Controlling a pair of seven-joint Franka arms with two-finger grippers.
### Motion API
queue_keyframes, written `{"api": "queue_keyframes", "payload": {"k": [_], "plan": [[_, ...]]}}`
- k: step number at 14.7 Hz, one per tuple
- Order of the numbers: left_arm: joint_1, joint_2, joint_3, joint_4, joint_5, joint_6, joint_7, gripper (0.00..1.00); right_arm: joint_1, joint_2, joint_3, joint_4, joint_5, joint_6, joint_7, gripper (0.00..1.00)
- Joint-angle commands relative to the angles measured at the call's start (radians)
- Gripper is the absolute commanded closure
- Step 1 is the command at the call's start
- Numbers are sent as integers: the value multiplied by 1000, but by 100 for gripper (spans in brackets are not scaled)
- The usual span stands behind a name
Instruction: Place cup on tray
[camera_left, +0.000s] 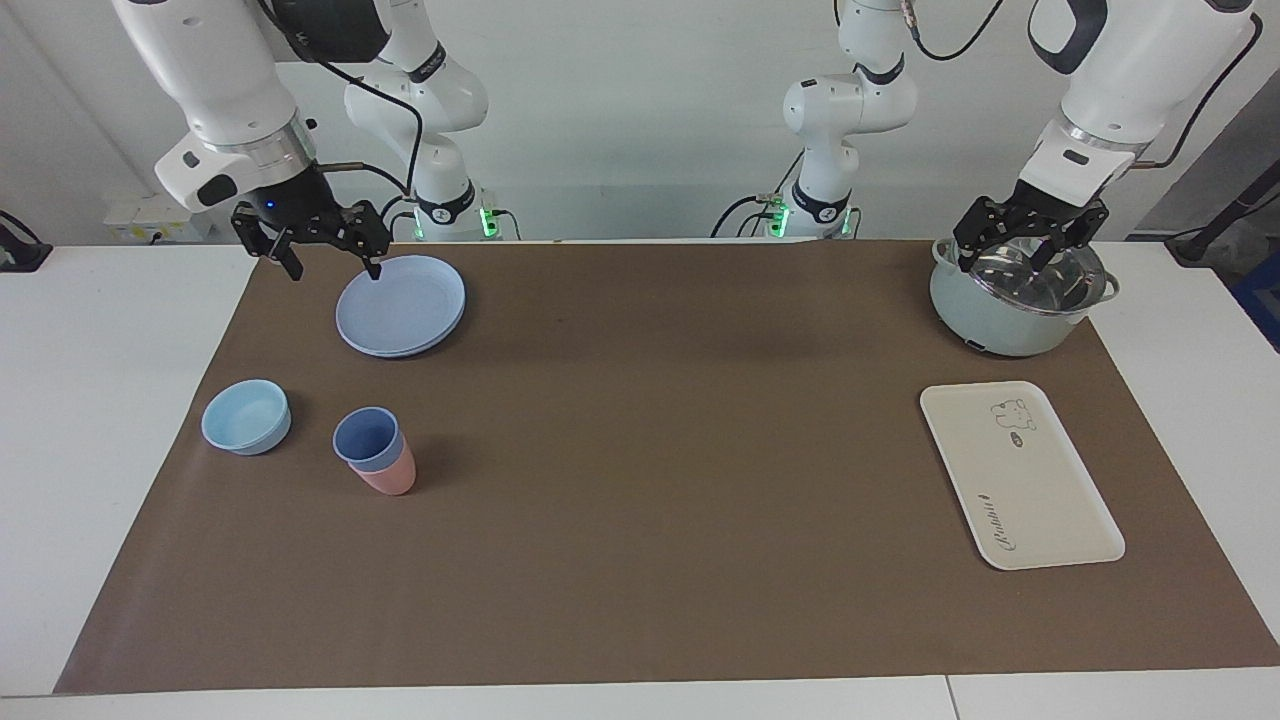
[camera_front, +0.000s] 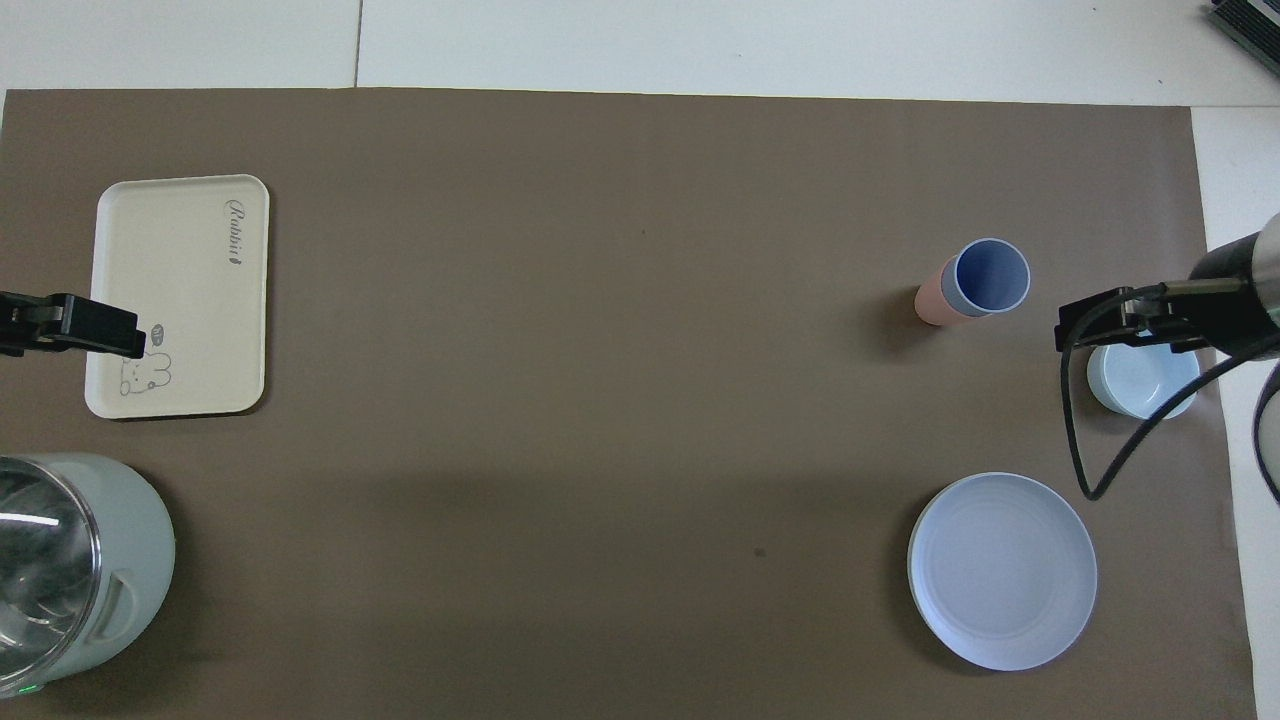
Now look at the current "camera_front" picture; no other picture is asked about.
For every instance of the pink plastic cup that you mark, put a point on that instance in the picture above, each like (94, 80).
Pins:
(932, 300)

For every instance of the brown paper table mat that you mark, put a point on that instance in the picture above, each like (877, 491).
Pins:
(620, 400)

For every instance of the light blue bowl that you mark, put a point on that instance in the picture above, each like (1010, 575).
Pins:
(1140, 385)

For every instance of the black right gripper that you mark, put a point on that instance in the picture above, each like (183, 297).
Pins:
(1165, 318)

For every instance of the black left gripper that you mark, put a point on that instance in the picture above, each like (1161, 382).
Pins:
(30, 322)

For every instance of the cream tray with rabbit print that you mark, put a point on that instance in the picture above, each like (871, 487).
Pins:
(180, 260)

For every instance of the light blue round plate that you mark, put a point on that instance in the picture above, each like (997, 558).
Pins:
(1002, 570)

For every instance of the blue ribbed plastic cup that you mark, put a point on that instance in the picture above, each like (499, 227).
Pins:
(992, 276)

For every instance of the pale green electric pot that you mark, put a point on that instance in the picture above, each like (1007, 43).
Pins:
(90, 570)

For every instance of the dark grey ribbed device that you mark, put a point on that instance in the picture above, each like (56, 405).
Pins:
(1250, 22)

